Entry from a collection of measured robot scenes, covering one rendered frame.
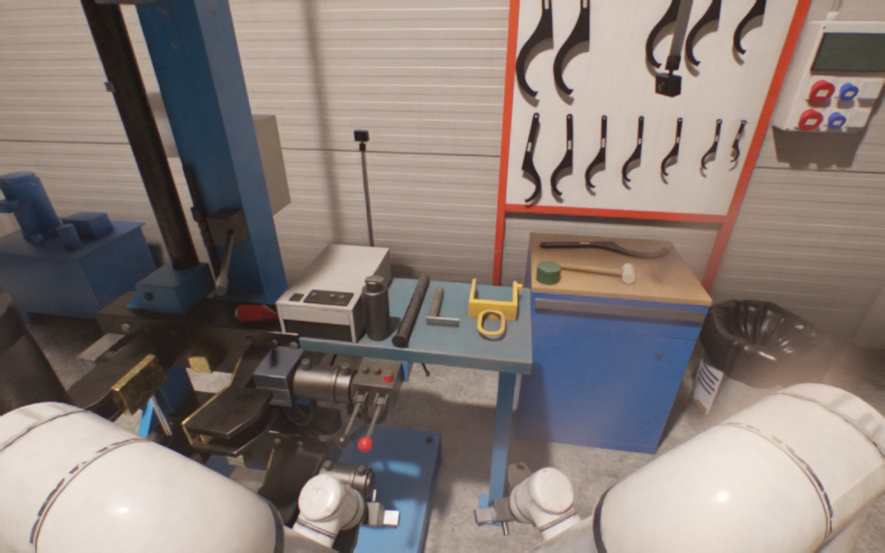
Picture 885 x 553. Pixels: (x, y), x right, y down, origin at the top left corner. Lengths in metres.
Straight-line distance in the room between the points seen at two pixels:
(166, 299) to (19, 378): 0.65
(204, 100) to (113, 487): 1.19
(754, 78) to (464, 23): 1.61
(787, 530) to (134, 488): 0.51
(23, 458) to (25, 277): 3.63
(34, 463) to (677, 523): 0.54
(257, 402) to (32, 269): 2.88
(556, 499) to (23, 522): 0.80
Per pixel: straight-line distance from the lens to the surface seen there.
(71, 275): 3.80
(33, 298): 4.22
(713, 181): 3.11
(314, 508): 0.98
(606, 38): 2.79
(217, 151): 1.52
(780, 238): 3.48
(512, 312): 1.41
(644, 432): 2.48
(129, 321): 1.76
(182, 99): 1.53
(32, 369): 1.12
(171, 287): 1.61
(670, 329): 2.07
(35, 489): 0.51
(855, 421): 0.57
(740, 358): 2.38
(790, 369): 2.43
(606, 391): 2.25
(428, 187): 2.99
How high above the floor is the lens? 1.89
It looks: 30 degrees down
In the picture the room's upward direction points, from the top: straight up
